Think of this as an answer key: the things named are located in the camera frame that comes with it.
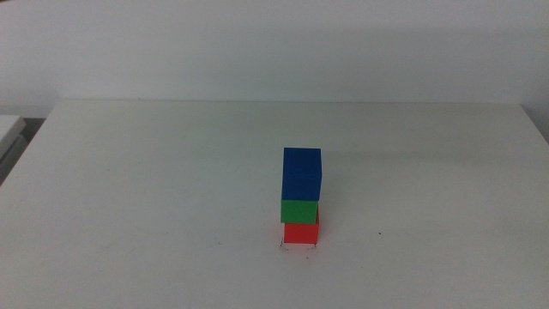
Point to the blue cube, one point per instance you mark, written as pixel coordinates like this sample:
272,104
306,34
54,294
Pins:
301,173

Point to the green cube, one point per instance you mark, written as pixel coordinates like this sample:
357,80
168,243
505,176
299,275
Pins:
299,211

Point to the red cube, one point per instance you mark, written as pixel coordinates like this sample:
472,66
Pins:
300,234

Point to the white side shelf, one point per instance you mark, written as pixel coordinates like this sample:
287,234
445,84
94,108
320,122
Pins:
10,129

